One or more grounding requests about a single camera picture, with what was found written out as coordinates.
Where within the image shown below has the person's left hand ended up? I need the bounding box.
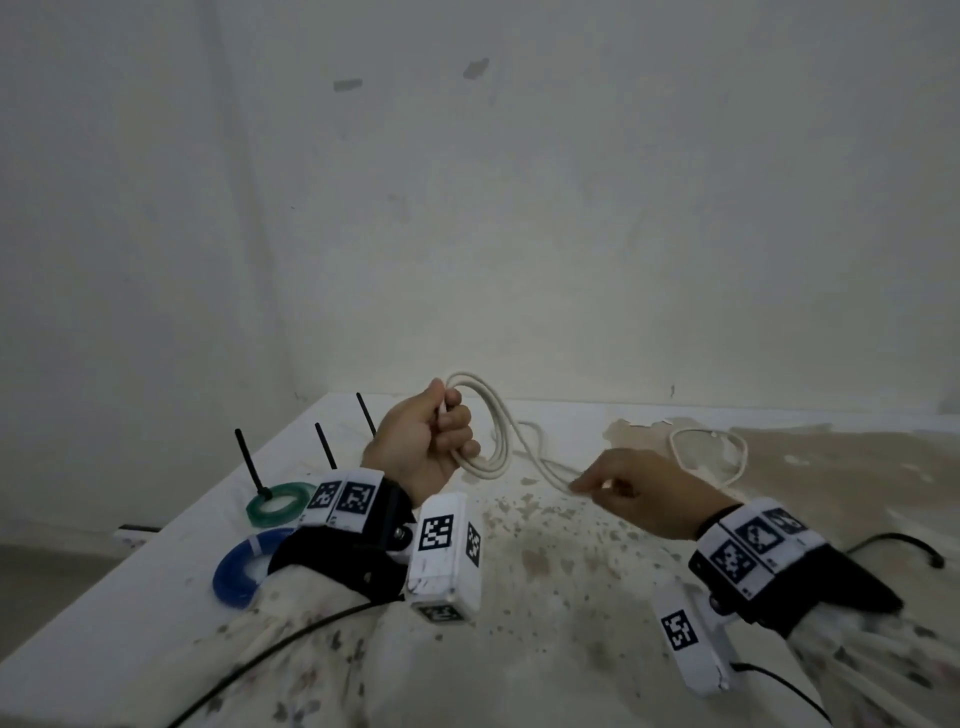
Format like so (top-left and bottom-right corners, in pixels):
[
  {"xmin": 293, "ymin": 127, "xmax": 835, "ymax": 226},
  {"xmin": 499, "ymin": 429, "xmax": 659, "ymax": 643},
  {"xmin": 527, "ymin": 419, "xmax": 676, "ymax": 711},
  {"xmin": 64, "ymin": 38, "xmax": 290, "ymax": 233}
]
[{"xmin": 361, "ymin": 378, "xmax": 481, "ymax": 508}]

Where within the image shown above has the person's right hand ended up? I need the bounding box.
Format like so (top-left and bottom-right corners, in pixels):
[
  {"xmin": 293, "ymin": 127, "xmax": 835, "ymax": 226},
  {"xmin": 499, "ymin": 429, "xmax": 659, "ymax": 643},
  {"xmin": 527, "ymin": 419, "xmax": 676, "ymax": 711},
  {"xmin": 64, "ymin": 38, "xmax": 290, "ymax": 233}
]
[{"xmin": 568, "ymin": 448, "xmax": 744, "ymax": 541}]

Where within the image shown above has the thin clear cable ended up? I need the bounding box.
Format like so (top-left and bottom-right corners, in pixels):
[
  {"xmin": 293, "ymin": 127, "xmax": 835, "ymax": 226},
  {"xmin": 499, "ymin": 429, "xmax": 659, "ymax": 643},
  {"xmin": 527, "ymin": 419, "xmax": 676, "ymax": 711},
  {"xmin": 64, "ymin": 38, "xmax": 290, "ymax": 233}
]
[{"xmin": 442, "ymin": 372, "xmax": 750, "ymax": 496}]

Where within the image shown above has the green wire coil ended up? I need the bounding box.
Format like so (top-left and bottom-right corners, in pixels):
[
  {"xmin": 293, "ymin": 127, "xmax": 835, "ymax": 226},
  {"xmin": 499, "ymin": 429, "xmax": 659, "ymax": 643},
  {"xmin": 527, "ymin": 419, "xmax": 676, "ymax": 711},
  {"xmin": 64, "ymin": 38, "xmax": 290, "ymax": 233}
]
[{"xmin": 245, "ymin": 482, "xmax": 318, "ymax": 526}]

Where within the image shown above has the blue wire coil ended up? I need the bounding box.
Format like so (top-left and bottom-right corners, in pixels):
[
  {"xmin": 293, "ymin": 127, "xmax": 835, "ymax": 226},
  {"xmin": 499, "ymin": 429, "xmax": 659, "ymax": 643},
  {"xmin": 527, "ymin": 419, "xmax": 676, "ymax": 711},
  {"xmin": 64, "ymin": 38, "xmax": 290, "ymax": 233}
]
[{"xmin": 212, "ymin": 527, "xmax": 298, "ymax": 609}]

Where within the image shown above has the bundle of black cable ties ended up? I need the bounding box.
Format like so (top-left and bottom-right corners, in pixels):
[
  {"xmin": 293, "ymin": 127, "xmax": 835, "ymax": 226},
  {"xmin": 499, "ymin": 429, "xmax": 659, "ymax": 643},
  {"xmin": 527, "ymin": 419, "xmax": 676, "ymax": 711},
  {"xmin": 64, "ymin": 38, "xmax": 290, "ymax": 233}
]
[{"xmin": 843, "ymin": 532, "xmax": 946, "ymax": 570}]

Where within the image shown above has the person's left forearm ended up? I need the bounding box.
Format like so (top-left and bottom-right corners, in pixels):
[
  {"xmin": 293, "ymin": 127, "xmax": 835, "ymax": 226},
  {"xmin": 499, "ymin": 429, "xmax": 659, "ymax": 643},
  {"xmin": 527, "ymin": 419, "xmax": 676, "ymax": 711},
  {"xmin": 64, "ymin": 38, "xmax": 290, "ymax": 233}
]
[{"xmin": 74, "ymin": 562, "xmax": 391, "ymax": 728}]

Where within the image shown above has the person's right forearm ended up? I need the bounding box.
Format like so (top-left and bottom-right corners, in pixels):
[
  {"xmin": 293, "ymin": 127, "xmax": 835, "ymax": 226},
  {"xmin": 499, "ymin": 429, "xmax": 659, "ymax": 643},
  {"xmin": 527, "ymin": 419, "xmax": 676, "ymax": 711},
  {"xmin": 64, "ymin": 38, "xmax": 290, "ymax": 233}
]
[{"xmin": 787, "ymin": 599, "xmax": 960, "ymax": 728}]

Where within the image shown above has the black left wristband with markers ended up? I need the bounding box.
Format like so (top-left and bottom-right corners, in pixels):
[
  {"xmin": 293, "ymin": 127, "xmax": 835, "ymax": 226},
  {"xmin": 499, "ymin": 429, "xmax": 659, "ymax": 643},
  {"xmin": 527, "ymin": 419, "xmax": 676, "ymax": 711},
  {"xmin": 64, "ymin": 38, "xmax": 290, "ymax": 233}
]
[{"xmin": 267, "ymin": 468, "xmax": 418, "ymax": 604}]

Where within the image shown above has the black wristband with markers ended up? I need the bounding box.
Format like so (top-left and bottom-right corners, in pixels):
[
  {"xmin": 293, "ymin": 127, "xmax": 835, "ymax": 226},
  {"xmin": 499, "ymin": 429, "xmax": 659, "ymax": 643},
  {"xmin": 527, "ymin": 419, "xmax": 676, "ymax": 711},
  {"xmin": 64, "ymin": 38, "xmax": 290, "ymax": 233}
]
[
  {"xmin": 688, "ymin": 498, "xmax": 905, "ymax": 639},
  {"xmin": 267, "ymin": 468, "xmax": 418, "ymax": 604}
]

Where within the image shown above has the black right wristband with markers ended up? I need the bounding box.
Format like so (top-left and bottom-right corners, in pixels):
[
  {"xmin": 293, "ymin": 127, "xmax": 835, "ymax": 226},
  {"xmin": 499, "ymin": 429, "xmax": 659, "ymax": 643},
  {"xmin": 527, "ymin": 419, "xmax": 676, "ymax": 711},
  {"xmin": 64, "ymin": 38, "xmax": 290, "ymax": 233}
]
[{"xmin": 688, "ymin": 498, "xmax": 905, "ymax": 639}]

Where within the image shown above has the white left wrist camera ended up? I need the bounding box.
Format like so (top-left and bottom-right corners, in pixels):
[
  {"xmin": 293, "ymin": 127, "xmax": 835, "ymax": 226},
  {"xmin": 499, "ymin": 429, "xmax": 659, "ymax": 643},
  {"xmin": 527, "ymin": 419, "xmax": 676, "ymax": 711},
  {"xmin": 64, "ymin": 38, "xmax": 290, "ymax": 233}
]
[{"xmin": 404, "ymin": 492, "xmax": 485, "ymax": 625}]

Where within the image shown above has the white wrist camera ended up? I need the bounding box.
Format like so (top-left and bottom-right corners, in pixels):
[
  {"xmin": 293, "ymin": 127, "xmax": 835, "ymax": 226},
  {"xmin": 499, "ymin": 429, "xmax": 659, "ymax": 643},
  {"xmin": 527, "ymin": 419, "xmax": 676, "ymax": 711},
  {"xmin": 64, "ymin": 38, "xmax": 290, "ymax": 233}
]
[
  {"xmin": 404, "ymin": 492, "xmax": 485, "ymax": 625},
  {"xmin": 652, "ymin": 581, "xmax": 740, "ymax": 697}
]

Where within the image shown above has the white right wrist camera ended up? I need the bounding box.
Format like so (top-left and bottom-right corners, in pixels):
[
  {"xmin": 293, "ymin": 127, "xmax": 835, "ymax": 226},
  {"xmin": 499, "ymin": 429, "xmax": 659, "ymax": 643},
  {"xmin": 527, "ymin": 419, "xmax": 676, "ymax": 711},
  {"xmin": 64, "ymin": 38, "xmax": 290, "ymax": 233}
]
[{"xmin": 652, "ymin": 581, "xmax": 740, "ymax": 697}]

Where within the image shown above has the black left camera lead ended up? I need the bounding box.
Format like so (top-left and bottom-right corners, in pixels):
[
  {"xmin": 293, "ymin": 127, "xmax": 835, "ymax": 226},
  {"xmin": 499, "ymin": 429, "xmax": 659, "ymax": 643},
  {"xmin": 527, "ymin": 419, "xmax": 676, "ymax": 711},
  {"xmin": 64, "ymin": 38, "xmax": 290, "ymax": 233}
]
[{"xmin": 168, "ymin": 599, "xmax": 391, "ymax": 728}]

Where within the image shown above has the black camera lead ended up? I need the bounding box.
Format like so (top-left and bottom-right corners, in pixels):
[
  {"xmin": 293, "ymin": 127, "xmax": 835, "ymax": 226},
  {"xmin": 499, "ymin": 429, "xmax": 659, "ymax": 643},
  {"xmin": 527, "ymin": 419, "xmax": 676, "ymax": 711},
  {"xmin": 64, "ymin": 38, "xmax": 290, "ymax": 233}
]
[
  {"xmin": 731, "ymin": 662, "xmax": 830, "ymax": 725},
  {"xmin": 168, "ymin": 599, "xmax": 391, "ymax": 728}
]

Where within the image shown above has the black right camera lead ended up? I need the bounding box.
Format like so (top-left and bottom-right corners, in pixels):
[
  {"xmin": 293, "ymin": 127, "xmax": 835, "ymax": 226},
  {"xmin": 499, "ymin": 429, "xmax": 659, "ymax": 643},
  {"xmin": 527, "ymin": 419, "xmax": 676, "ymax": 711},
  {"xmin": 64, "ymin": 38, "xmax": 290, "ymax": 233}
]
[{"xmin": 731, "ymin": 662, "xmax": 830, "ymax": 725}]

